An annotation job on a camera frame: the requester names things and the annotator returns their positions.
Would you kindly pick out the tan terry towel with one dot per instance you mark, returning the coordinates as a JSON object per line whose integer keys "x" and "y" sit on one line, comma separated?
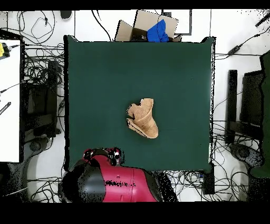
{"x": 143, "y": 122}

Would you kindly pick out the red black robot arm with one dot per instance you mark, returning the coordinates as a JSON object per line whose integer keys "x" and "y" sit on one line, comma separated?
{"x": 126, "y": 181}

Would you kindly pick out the black flat strip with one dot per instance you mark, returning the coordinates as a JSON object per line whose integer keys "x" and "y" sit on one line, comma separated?
{"x": 5, "y": 108}

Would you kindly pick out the dark green table cloth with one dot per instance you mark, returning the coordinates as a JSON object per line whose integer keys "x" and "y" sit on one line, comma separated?
{"x": 105, "y": 74}

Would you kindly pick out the blue cloth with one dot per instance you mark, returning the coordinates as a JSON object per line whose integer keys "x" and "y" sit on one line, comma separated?
{"x": 157, "y": 32}

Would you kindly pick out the black equipment stand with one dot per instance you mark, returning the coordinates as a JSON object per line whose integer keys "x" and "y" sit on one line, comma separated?
{"x": 232, "y": 95}
{"x": 52, "y": 84}

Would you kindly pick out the open cardboard box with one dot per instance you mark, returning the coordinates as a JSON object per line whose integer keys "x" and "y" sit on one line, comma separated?
{"x": 147, "y": 20}

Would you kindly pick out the grey round stand base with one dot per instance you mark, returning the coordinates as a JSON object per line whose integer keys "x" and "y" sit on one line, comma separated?
{"x": 35, "y": 145}

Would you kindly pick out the black power adapter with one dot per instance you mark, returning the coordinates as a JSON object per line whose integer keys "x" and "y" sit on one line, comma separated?
{"x": 234, "y": 50}

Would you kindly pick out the black computer mouse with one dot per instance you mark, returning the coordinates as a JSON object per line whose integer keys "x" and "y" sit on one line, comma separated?
{"x": 66, "y": 14}

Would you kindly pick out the white desk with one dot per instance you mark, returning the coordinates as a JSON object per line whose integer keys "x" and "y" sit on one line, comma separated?
{"x": 9, "y": 126}

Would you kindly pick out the yellow black device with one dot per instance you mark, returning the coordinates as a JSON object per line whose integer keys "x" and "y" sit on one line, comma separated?
{"x": 1, "y": 49}

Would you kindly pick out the grey rectangular frame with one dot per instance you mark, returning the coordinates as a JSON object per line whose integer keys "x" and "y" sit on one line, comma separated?
{"x": 190, "y": 21}

